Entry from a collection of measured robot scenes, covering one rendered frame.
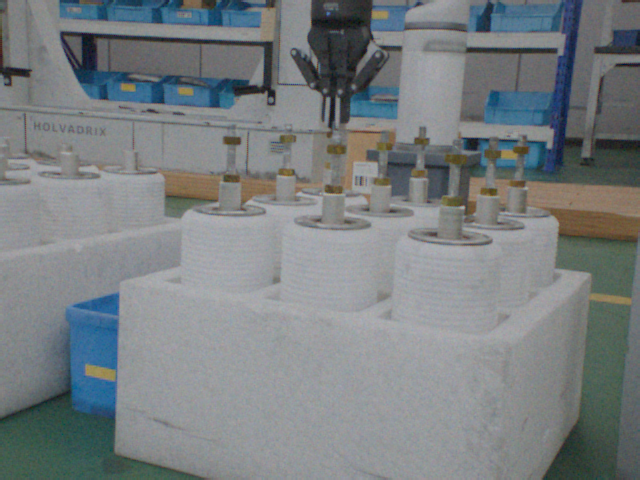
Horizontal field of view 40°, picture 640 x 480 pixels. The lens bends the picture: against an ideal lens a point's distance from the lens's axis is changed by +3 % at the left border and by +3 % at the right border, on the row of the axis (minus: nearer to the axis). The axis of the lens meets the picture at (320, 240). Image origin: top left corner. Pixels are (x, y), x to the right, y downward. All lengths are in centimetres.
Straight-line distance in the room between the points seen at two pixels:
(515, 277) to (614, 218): 181
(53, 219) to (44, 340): 16
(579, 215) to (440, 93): 146
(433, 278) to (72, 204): 54
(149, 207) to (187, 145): 188
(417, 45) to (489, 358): 65
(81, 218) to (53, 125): 227
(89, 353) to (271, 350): 29
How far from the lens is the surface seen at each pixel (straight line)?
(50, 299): 106
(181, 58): 1037
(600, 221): 267
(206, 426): 85
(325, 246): 78
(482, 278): 75
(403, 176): 125
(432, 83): 126
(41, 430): 101
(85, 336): 101
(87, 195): 113
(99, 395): 102
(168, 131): 313
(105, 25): 641
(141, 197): 122
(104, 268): 112
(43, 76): 362
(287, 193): 97
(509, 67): 916
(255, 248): 85
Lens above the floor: 37
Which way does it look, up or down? 9 degrees down
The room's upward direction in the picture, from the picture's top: 3 degrees clockwise
